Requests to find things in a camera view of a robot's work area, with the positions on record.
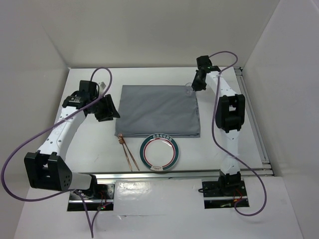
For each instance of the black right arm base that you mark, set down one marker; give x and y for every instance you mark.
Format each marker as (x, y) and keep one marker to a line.
(216, 196)

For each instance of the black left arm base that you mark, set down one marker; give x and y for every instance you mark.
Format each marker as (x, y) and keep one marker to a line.
(101, 198)

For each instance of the aluminium front rail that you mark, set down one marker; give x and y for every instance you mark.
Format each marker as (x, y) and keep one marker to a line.
(201, 174)

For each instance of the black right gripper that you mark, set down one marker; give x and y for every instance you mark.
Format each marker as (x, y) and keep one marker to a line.
(196, 86)

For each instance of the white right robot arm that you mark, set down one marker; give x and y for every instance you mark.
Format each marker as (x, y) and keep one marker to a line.
(228, 115)

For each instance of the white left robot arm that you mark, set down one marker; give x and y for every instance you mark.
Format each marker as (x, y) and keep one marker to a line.
(46, 168)

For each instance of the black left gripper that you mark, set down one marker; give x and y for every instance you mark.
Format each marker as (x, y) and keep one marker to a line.
(110, 110)

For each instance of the aluminium rail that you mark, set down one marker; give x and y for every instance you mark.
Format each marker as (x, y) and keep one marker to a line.
(252, 118)
(201, 174)

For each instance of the white plate green red rim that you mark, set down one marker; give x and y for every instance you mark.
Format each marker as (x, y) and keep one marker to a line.
(159, 152)

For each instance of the clear plastic cup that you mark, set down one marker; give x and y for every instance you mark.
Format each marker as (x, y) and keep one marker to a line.
(188, 89)

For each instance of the aluminium right side rail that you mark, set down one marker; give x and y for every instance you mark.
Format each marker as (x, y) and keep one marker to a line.
(252, 118)

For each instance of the grey cloth placemat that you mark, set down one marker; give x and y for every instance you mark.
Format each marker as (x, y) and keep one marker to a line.
(150, 109)

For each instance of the copper fork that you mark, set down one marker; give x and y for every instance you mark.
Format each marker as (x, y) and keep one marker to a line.
(121, 142)

